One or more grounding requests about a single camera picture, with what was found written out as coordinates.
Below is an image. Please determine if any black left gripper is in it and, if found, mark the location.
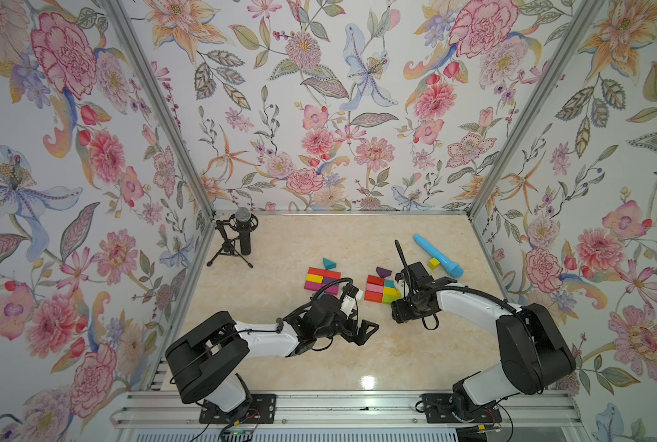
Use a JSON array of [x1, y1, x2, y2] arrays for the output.
[[313, 308, 380, 343]]

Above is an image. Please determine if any yellow rectangular block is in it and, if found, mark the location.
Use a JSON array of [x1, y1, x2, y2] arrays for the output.
[[383, 287, 401, 298], [306, 274, 324, 284]]

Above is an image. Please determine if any magenta rectangular block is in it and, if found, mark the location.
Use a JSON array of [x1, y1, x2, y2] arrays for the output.
[[325, 285, 340, 296], [304, 281, 323, 292]]

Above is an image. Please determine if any purple triangle block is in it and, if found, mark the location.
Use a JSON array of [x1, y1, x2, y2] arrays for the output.
[[376, 267, 392, 279]]

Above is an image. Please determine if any red rectangular block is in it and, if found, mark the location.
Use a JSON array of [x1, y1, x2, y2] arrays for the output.
[[308, 267, 325, 276], [365, 291, 383, 303], [323, 270, 341, 280], [366, 276, 385, 287]]

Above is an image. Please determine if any pink rectangular block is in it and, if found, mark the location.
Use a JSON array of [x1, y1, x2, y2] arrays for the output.
[[366, 283, 384, 295]]

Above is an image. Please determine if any teal triangle block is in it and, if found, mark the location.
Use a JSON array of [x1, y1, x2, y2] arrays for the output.
[[323, 258, 337, 270]]

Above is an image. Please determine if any green rectangular block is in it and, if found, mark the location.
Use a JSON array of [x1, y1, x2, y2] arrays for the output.
[[379, 293, 402, 304]]

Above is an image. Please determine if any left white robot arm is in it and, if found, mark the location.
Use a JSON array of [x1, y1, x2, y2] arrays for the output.
[[165, 294, 379, 414]]

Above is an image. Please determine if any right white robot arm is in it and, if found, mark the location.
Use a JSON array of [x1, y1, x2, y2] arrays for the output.
[[391, 263, 576, 420]]

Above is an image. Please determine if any blue toy microphone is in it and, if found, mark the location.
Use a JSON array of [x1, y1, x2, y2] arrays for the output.
[[413, 234, 464, 279]]

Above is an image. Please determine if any black tripod mic stand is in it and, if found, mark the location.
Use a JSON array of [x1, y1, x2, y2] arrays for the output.
[[206, 214, 259, 269]]

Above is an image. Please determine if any black rhinestone microphone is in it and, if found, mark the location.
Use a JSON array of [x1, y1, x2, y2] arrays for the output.
[[235, 207, 252, 255]]

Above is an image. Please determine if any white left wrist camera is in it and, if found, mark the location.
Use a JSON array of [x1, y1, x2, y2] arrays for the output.
[[340, 283, 363, 315]]

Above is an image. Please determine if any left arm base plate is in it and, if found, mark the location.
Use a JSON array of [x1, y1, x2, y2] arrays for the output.
[[199, 393, 278, 425]]

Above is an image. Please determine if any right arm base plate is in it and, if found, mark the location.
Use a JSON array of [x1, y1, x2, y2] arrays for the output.
[[415, 393, 503, 425]]

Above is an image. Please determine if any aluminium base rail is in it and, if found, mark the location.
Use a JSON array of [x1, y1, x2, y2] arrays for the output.
[[111, 390, 590, 441]]

